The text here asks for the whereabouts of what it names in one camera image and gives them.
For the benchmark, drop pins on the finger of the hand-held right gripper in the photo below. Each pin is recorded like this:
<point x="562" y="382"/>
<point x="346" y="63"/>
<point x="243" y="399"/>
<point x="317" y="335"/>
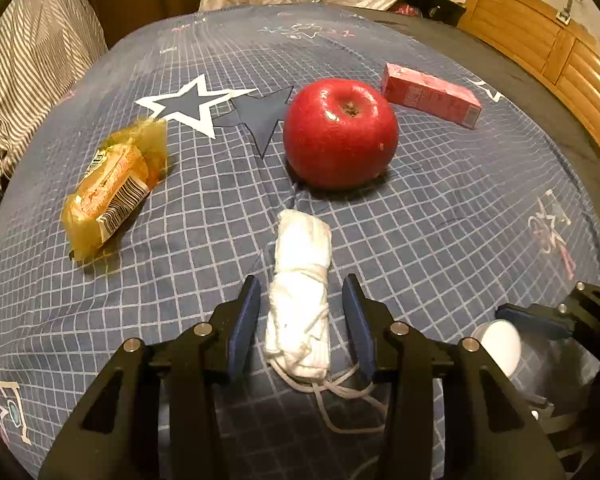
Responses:
<point x="595" y="307"/>
<point x="535" y="319"/>

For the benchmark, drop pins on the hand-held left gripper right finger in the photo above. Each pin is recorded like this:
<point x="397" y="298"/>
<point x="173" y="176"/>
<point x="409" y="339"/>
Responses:
<point x="357" y="330"/>

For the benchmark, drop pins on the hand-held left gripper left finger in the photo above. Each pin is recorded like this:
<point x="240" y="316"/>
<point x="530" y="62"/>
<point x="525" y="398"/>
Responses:
<point x="242" y="330"/>

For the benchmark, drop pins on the white face mask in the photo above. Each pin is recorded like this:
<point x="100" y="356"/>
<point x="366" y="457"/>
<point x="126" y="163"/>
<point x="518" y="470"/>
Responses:
<point x="300" y="280"/>

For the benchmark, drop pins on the blue checked star bedsheet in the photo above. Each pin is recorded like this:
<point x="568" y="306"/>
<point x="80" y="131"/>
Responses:
<point x="430" y="240"/>

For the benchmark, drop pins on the yellow snack packet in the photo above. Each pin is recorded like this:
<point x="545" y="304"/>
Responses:
<point x="105" y="195"/>

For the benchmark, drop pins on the red apple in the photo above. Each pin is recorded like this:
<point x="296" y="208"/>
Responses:
<point x="340" y="132"/>

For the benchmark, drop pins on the pink carton box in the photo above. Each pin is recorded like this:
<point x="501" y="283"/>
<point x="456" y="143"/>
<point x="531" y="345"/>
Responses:
<point x="430" y="95"/>

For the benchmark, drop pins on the wooden headboard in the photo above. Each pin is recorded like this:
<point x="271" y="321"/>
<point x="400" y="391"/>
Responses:
<point x="545" y="45"/>

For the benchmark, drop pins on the dark side table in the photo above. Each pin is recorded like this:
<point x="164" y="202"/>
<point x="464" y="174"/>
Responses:
<point x="440" y="5"/>

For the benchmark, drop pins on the grey striped cloth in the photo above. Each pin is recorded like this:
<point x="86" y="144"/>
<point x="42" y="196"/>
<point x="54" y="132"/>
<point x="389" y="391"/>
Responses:
<point x="40" y="60"/>

